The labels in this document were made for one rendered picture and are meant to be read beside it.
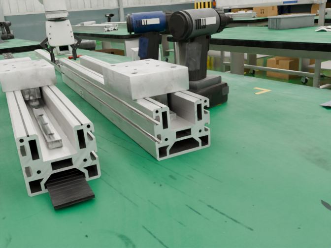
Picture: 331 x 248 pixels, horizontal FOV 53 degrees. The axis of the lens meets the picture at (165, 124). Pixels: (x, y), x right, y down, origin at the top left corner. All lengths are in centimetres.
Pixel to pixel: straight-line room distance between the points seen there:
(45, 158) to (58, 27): 99
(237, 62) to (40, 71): 281
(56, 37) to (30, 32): 1105
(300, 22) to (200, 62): 226
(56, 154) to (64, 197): 7
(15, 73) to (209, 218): 52
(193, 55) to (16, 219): 48
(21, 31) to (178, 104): 1191
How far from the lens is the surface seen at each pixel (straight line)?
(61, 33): 143
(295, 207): 42
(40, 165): 47
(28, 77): 77
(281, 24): 289
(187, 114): 55
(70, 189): 46
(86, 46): 625
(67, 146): 51
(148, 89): 56
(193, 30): 72
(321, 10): 363
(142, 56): 102
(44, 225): 42
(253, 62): 511
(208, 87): 76
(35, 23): 1251
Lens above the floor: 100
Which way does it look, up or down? 19 degrees down
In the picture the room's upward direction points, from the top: 4 degrees counter-clockwise
